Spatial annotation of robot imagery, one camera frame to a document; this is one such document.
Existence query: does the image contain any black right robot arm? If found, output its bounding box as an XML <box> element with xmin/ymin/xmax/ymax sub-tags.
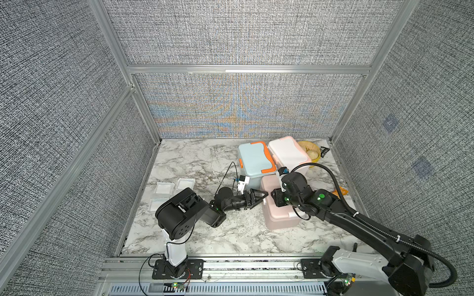
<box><xmin>271</xmin><ymin>168</ymin><xmax>435</xmax><ymax>296</ymax></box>

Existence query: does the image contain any small black wrapper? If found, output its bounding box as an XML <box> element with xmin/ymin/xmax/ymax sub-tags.
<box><xmin>320</xmin><ymin>146</ymin><xmax>330</xmax><ymax>158</ymax></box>

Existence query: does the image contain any white gauze packet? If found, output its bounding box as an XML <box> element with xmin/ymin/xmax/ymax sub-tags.
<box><xmin>154</xmin><ymin>182</ymin><xmax>175</xmax><ymax>197</ymax></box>
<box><xmin>148</xmin><ymin>198</ymin><xmax>169</xmax><ymax>213</ymax></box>
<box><xmin>175</xmin><ymin>178</ymin><xmax>196</xmax><ymax>193</ymax></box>

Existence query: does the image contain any pink first aid box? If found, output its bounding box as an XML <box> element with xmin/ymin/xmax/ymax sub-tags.
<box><xmin>260</xmin><ymin>175</ymin><xmax>301</xmax><ymax>230</ymax></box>

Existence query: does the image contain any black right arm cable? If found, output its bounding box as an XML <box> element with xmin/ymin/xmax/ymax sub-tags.
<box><xmin>290</xmin><ymin>162</ymin><xmax>458</xmax><ymax>289</ymax></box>

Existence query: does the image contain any blue orange first aid box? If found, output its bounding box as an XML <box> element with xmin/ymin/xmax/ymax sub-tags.
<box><xmin>238</xmin><ymin>141</ymin><xmax>277</xmax><ymax>189</ymax></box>

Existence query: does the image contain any orange small object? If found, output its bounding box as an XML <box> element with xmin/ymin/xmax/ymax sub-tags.
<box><xmin>332</xmin><ymin>187</ymin><xmax>349</xmax><ymax>197</ymax></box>

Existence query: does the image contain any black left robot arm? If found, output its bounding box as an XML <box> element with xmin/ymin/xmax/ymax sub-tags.
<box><xmin>155</xmin><ymin>187</ymin><xmax>269</xmax><ymax>278</ymax></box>

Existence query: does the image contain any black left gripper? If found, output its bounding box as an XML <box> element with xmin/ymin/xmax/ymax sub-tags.
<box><xmin>221</xmin><ymin>190</ymin><xmax>267</xmax><ymax>214</ymax></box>

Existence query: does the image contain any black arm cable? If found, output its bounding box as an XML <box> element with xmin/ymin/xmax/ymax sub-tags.
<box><xmin>214</xmin><ymin>161</ymin><xmax>239</xmax><ymax>195</ymax></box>
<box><xmin>290</xmin><ymin>162</ymin><xmax>458</xmax><ymax>289</ymax></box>

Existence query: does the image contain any aluminium front rail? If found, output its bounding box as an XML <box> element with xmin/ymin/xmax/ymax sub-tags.
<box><xmin>94</xmin><ymin>255</ymin><xmax>401</xmax><ymax>296</ymax></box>

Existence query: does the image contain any yellow bamboo steamer basket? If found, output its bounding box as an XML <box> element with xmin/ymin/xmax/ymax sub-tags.
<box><xmin>297</xmin><ymin>141</ymin><xmax>321</xmax><ymax>163</ymax></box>

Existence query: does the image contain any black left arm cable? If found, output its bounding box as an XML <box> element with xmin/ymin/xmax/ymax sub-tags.
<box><xmin>214</xmin><ymin>161</ymin><xmax>239</xmax><ymax>195</ymax></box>

